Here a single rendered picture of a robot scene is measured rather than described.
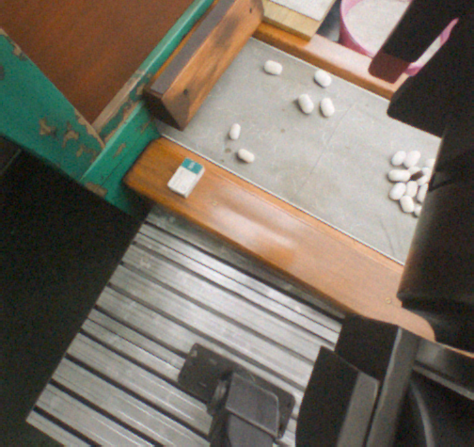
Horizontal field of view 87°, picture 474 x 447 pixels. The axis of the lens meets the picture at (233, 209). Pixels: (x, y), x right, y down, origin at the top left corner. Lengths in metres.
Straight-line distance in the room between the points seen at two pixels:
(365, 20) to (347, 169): 0.40
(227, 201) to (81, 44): 0.27
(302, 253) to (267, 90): 0.34
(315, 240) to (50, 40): 0.42
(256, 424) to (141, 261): 0.33
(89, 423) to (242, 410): 0.31
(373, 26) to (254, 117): 0.37
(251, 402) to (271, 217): 0.25
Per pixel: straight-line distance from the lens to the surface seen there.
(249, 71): 0.60
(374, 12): 0.82
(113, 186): 0.48
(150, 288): 0.53
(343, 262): 0.45
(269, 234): 0.42
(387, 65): 0.20
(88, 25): 0.37
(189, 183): 0.42
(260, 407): 0.39
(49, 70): 0.35
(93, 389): 0.59
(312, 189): 0.49
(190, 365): 0.52
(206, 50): 0.48
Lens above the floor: 1.17
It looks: 75 degrees down
